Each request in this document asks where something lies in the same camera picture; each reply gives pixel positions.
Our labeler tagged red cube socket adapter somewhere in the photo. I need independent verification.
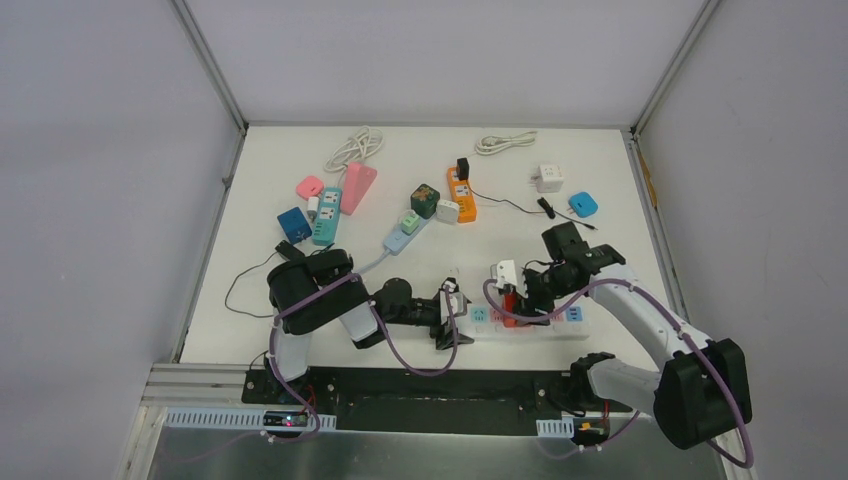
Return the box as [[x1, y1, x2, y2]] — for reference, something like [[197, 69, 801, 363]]
[[501, 293, 529, 329]]

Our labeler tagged white multicolour power strip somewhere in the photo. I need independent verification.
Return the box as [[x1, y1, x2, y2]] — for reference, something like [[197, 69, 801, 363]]
[[397, 303, 591, 342]]

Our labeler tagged blue folding plug adapter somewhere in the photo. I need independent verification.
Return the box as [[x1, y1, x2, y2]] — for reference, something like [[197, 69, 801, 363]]
[[568, 191, 599, 218]]

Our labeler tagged white tiger cube adapter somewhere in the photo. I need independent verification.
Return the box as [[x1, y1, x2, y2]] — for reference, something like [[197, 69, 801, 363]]
[[530, 164, 564, 194]]

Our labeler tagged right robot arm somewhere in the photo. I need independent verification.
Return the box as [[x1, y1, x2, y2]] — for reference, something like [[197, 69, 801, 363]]
[[483, 222, 753, 449]]

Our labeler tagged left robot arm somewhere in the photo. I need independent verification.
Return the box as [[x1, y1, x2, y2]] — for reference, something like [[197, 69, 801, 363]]
[[266, 249, 474, 405]]

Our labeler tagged light green plug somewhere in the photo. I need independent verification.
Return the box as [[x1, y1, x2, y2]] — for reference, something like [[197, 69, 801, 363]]
[[398, 210, 421, 236]]

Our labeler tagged black plug adapter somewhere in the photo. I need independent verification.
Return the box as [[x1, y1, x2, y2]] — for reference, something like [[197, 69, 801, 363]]
[[456, 157, 470, 181]]

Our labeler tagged small white plug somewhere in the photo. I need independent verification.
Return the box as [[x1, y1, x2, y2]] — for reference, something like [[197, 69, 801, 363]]
[[306, 196, 320, 222]]

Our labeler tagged light blue power strip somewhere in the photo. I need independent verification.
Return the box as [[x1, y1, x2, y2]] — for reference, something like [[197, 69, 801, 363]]
[[354, 209, 430, 274]]

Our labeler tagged small white cube adapter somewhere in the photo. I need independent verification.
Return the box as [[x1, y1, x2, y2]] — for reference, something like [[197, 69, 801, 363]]
[[436, 199, 460, 224]]

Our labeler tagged dark green cube adapter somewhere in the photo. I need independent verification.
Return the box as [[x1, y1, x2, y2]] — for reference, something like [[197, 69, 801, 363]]
[[410, 183, 441, 219]]

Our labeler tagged orange power strip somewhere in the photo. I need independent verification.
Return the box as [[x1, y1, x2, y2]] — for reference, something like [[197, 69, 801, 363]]
[[447, 167, 477, 223]]

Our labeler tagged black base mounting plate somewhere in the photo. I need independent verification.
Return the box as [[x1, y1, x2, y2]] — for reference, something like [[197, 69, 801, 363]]
[[241, 367, 628, 436]]

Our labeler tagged teal power strip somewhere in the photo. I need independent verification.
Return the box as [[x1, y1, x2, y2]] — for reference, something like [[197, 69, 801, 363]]
[[311, 187, 342, 246]]

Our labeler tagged pink wedge power strip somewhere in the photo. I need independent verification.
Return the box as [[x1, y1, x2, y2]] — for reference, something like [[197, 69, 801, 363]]
[[340, 162, 377, 215]]

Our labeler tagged dark blue cube adapter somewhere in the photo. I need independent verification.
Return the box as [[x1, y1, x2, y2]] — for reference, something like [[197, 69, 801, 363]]
[[277, 207, 312, 245]]

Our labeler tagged pink square adapter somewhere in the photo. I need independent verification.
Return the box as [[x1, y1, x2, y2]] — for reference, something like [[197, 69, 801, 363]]
[[295, 175, 325, 200]]

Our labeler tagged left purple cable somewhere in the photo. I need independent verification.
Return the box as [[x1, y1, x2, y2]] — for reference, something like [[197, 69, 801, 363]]
[[263, 272, 461, 446]]

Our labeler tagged purple cable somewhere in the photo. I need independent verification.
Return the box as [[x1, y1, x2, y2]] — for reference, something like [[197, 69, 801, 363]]
[[482, 278, 757, 470], [263, 272, 461, 446]]

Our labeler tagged black thin cable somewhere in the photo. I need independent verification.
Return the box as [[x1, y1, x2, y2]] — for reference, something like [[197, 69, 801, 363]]
[[471, 188, 598, 232]]

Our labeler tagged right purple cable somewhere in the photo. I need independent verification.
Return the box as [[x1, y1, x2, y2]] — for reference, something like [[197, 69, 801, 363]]
[[482, 278, 757, 470]]

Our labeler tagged white usb cable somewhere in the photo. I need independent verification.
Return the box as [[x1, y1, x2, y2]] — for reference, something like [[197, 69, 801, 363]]
[[474, 130, 539, 157]]

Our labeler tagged white coiled cable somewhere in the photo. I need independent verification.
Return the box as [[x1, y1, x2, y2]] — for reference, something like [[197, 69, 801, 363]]
[[323, 126, 385, 175]]

